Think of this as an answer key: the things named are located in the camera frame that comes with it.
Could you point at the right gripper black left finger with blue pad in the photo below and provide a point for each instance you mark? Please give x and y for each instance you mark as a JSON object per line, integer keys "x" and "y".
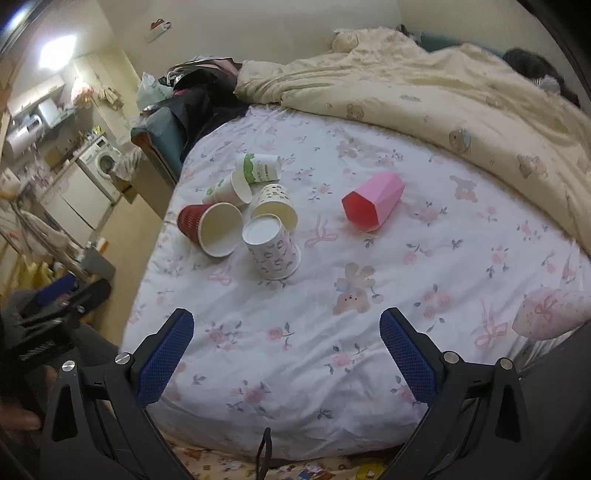
{"x": 97, "y": 425}

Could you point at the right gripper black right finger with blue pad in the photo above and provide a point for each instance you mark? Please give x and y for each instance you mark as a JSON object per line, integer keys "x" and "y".
{"x": 476, "y": 425}

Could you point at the white pink patterned paper cup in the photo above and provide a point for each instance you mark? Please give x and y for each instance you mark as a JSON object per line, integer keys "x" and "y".
{"x": 273, "y": 251}

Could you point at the red paper cup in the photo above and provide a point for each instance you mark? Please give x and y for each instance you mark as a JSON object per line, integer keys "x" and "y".
{"x": 215, "y": 228}

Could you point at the pink faceted plastic cup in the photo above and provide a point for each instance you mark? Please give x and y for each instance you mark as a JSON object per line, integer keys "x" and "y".
{"x": 369, "y": 206}

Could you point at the plain white paper cup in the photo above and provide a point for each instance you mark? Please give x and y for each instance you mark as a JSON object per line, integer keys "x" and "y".
{"x": 232, "y": 189}

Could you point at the leaf patterned paper cup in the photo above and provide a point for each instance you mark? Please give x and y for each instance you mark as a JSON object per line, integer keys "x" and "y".
{"x": 275, "y": 199}

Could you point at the green white paper cup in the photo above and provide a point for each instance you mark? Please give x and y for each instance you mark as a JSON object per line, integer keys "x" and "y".
{"x": 259, "y": 168}

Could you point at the floral white bed sheet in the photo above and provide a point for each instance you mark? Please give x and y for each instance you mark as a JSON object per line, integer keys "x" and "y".
{"x": 302, "y": 357}

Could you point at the white cabinet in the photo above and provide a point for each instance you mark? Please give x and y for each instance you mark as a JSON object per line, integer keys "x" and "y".
{"x": 76, "y": 204}

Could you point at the white washing machine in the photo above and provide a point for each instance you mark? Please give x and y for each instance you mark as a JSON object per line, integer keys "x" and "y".
{"x": 98, "y": 160}

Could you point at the teal cushioned chair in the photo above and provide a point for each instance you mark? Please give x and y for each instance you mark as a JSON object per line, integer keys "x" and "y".
{"x": 160, "y": 139}

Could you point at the cream bear print duvet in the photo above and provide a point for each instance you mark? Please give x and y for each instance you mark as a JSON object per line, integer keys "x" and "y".
{"x": 463, "y": 99}

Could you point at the dark clothes pile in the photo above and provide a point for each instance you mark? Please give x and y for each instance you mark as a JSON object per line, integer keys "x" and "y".
{"x": 203, "y": 96}

